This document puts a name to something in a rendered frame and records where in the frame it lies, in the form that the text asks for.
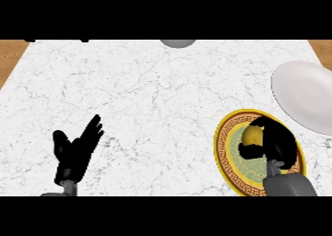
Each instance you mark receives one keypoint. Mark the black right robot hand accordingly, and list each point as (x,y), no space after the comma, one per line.
(277,144)

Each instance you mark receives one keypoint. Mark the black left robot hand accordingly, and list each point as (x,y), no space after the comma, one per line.
(75,153)

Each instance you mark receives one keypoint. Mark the yellow lemon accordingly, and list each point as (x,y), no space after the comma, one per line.
(252,135)

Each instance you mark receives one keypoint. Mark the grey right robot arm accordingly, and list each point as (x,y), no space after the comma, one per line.
(286,182)

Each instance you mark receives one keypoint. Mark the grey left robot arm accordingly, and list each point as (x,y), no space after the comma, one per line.
(63,190)

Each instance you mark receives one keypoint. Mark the yellow patterned plate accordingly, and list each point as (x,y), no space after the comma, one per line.
(231,159)

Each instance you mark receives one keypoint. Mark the plain white plate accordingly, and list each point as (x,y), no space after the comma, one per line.
(308,95)

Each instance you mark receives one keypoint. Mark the grey round object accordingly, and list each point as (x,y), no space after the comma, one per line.
(177,43)

